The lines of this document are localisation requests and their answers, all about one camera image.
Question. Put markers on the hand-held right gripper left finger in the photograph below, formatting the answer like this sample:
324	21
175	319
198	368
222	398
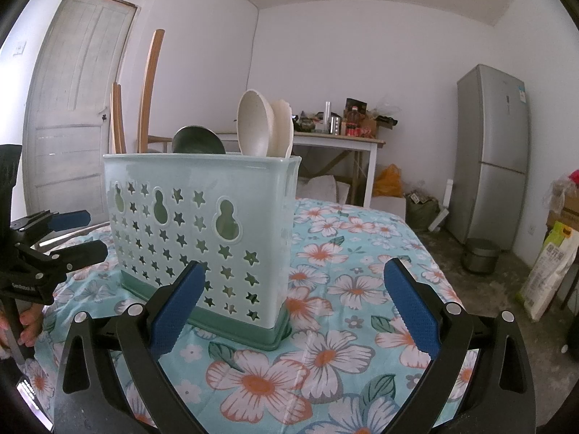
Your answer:
178	307

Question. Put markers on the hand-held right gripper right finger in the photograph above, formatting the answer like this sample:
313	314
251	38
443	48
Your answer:
414	307

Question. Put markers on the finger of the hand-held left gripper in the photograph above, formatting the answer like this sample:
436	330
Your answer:
68	220
81	255

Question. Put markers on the wooden chopstick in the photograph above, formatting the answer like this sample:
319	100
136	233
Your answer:
149	77
122	131
114	122

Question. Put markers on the mint green plastic utensil holder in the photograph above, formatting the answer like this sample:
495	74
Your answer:
267	190

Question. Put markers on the metal spoon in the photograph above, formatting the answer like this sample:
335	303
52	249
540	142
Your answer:
199	140

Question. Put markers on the white plastic spoon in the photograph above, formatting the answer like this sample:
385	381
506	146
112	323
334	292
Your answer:
282	126
255	122

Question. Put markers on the person's left hand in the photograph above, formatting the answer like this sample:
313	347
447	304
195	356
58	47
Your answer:
31	325

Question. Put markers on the floral light blue blanket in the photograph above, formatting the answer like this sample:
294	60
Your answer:
343	289

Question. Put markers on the metal cooking pot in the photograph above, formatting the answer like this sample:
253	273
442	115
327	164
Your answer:
479	255

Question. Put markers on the green sack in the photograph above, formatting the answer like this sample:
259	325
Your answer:
420	208

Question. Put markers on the white box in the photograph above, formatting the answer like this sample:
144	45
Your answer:
389	207

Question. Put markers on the white pipe piece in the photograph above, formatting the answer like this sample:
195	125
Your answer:
448	194

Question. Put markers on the white panelled door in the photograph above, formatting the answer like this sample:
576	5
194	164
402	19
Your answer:
77	99

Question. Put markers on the orange plastic bag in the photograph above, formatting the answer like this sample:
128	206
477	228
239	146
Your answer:
389	181

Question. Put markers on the white and yellow rice bag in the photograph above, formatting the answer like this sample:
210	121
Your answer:
549	271

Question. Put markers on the white sack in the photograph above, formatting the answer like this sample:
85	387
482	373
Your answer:
323	187

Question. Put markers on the grey refrigerator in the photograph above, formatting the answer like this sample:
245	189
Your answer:
493	144

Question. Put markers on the white table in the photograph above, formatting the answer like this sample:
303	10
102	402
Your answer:
334	140

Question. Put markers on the pile of packets and bottles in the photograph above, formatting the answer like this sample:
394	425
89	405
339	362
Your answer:
357	122

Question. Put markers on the red plastic bag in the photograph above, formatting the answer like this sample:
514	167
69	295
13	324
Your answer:
574	176

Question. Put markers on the white wall switch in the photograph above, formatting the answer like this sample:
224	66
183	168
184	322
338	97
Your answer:
19	48

